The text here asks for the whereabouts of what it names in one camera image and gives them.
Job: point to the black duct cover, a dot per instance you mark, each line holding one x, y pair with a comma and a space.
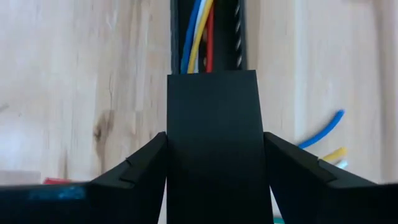
214, 140

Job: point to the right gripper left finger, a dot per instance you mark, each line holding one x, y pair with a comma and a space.
109, 202

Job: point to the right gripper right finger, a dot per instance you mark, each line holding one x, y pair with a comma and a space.
326, 202

